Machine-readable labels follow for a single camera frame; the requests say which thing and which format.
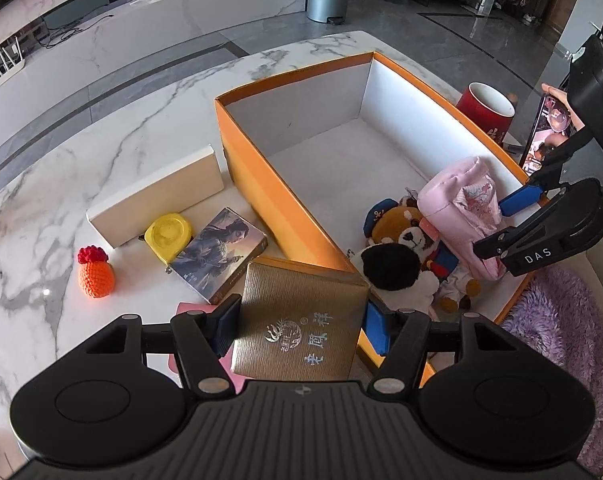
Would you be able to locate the gold textured gift box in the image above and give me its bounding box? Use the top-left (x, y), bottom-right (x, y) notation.
top-left (230, 258), bottom-right (371, 383)

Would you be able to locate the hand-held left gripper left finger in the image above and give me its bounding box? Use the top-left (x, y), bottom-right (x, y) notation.
top-left (86, 294), bottom-right (243, 399)

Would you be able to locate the black and white plush toy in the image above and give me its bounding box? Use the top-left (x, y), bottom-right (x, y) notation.
top-left (351, 242), bottom-right (439, 318)

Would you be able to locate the red mug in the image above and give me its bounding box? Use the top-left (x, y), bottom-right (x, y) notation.
top-left (455, 81), bottom-right (516, 147)

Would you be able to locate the purple fluffy blanket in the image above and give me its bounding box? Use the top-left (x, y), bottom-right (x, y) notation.
top-left (501, 265), bottom-right (603, 476)

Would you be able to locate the pink flat card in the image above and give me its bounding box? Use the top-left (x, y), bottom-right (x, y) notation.
top-left (166, 301), bottom-right (242, 394)

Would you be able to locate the smartphone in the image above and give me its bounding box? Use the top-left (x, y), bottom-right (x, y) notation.
top-left (520, 94), bottom-right (579, 178)

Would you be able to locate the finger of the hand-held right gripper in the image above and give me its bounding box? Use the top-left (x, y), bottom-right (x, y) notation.
top-left (472, 179), bottom-right (603, 262)
top-left (498, 126), bottom-right (595, 219)

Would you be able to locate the yellow tape measure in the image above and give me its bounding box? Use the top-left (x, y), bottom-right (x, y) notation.
top-left (144, 212), bottom-right (195, 266)

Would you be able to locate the white rectangular box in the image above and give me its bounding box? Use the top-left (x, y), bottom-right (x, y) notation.
top-left (86, 144), bottom-right (226, 250)

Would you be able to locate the fantasy art card box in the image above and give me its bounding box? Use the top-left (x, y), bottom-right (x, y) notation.
top-left (170, 207), bottom-right (268, 306)

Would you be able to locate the person's right hand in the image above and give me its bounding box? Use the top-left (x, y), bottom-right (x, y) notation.
top-left (540, 84), bottom-right (587, 133)

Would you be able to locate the pink fabric pouch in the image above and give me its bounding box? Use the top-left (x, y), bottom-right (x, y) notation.
top-left (417, 156), bottom-right (509, 281)

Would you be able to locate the brown teddy bear toy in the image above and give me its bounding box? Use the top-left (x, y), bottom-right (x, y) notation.
top-left (364, 195), bottom-right (482, 313)

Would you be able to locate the white marble media cabinet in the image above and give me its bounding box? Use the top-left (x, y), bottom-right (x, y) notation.
top-left (0, 0), bottom-right (308, 161)

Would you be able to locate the large orange cardboard box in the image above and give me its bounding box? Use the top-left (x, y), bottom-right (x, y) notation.
top-left (214, 51), bottom-right (549, 391)

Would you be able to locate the orange crochet fruit toy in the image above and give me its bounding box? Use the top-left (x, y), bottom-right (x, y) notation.
top-left (78, 246), bottom-right (117, 300)

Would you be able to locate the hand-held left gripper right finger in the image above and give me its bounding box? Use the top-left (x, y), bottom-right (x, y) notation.
top-left (364, 299), bottom-right (527, 396)

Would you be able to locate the white router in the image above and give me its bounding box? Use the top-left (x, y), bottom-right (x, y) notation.
top-left (0, 45), bottom-right (28, 87)

